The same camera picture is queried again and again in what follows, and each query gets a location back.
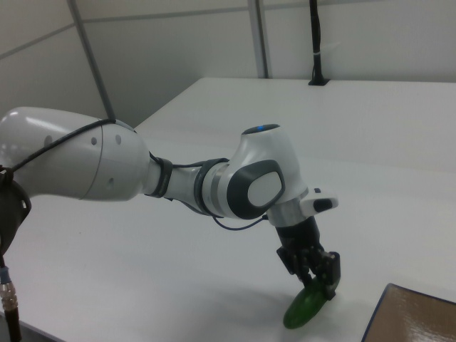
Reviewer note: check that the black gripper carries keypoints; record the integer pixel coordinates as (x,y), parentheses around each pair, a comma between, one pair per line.
(301,238)

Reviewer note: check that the brown square ceramic plate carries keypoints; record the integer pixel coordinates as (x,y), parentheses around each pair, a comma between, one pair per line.
(413,317)

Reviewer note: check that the black pole with base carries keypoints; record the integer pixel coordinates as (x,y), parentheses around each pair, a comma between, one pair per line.
(316,39)

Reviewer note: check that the black plug with metal collar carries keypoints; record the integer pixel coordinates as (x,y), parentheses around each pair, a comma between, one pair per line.
(10,213)

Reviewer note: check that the green cucumber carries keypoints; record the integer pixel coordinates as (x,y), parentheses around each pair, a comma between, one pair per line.
(303,306)

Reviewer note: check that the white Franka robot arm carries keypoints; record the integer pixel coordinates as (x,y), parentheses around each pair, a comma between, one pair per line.
(89,160)

